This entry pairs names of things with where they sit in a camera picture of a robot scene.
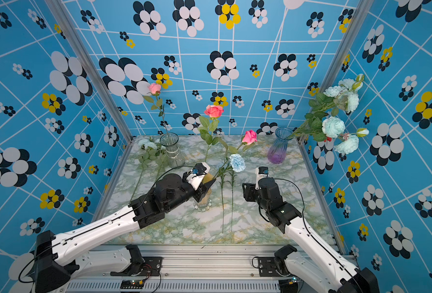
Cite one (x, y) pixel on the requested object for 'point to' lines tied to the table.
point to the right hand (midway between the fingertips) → (249, 183)
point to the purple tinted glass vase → (277, 151)
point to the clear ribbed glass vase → (174, 155)
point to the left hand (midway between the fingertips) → (212, 173)
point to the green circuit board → (132, 284)
